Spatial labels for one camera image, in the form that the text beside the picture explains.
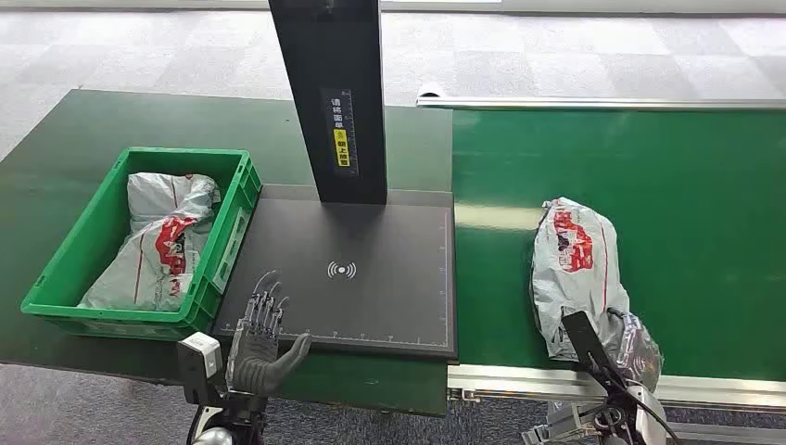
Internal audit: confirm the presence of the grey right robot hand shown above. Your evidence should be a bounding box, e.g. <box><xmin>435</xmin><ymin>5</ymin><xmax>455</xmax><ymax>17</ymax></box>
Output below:
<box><xmin>604</xmin><ymin>308</ymin><xmax>665</xmax><ymax>393</ymax></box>

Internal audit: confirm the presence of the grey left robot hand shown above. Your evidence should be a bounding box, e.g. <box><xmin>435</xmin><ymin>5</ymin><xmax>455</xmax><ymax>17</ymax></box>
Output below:
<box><xmin>225</xmin><ymin>270</ymin><xmax>313</xmax><ymax>398</ymax></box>

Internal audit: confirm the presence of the grey package with red print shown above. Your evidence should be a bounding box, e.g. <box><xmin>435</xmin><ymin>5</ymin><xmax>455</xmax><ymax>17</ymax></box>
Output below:
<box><xmin>529</xmin><ymin>197</ymin><xmax>634</xmax><ymax>362</ymax></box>
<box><xmin>78</xmin><ymin>172</ymin><xmax>222</xmax><ymax>313</ymax></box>

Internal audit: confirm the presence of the green conveyor belt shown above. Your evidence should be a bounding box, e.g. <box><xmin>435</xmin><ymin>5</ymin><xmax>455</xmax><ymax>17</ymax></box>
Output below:
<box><xmin>450</xmin><ymin>108</ymin><xmax>786</xmax><ymax>383</ymax></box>

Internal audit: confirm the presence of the green plastic crate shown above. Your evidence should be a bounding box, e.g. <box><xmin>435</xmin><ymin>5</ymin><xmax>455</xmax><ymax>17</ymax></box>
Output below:
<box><xmin>19</xmin><ymin>146</ymin><xmax>263</xmax><ymax>343</ymax></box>

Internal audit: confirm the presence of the black yellow column label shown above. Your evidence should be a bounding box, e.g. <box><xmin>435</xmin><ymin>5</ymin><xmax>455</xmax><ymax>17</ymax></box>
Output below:
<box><xmin>320</xmin><ymin>87</ymin><xmax>361</xmax><ymax>179</ymax></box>

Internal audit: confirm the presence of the black scanner column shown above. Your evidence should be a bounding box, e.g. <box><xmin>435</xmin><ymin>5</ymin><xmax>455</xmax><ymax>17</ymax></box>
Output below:
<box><xmin>268</xmin><ymin>0</ymin><xmax>388</xmax><ymax>206</ymax></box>

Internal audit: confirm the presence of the black right wrist bracket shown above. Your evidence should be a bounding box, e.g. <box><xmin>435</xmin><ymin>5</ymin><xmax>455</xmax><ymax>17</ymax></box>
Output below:
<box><xmin>561</xmin><ymin>311</ymin><xmax>617</xmax><ymax>373</ymax></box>

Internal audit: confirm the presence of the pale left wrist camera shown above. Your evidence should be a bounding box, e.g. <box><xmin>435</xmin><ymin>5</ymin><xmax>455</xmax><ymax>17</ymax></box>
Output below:
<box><xmin>176</xmin><ymin>332</ymin><xmax>223</xmax><ymax>407</ymax></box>

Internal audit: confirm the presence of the silver conveyor side rail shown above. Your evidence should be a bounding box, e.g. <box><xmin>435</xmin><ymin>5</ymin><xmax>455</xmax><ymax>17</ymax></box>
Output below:
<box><xmin>447</xmin><ymin>363</ymin><xmax>786</xmax><ymax>413</ymax></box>
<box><xmin>416</xmin><ymin>83</ymin><xmax>786</xmax><ymax>112</ymax></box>

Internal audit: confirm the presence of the black scanner base plate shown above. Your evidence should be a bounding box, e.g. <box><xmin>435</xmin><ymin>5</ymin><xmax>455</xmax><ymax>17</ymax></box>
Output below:
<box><xmin>211</xmin><ymin>184</ymin><xmax>459</xmax><ymax>362</ymax></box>

